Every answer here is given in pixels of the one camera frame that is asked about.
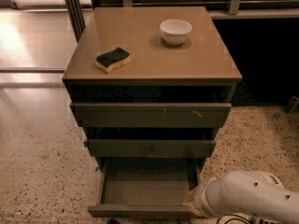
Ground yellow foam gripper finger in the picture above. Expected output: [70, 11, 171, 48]
[182, 187, 200, 217]

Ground grey drawer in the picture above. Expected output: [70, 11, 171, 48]
[70, 103, 232, 128]
[86, 139, 216, 158]
[88, 158, 200, 218]

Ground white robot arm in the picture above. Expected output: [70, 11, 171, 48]
[183, 171, 299, 224]

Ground grey drawer cabinet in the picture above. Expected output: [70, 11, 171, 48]
[62, 6, 243, 173]

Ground blue tape pieces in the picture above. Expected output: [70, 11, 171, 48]
[82, 141, 102, 172]

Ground yellow green sponge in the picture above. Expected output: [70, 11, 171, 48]
[95, 47, 131, 74]

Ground white ceramic bowl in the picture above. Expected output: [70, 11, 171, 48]
[160, 20, 192, 46]

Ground black cable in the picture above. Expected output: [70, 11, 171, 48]
[216, 214, 250, 224]

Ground grey box at wall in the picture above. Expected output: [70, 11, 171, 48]
[284, 96, 299, 113]

